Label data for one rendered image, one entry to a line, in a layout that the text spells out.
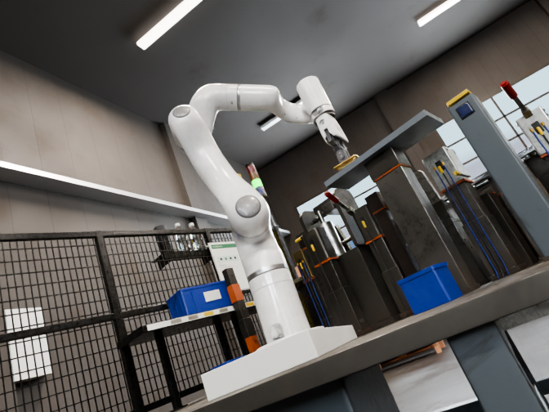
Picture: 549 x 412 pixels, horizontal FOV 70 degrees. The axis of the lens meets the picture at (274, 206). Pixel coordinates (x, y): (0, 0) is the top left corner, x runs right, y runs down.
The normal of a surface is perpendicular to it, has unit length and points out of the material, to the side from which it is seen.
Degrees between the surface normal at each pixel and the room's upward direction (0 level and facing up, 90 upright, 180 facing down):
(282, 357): 90
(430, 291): 90
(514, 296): 90
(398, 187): 90
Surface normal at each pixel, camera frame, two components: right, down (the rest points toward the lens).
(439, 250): -0.66, -0.02
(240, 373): -0.45, -0.16
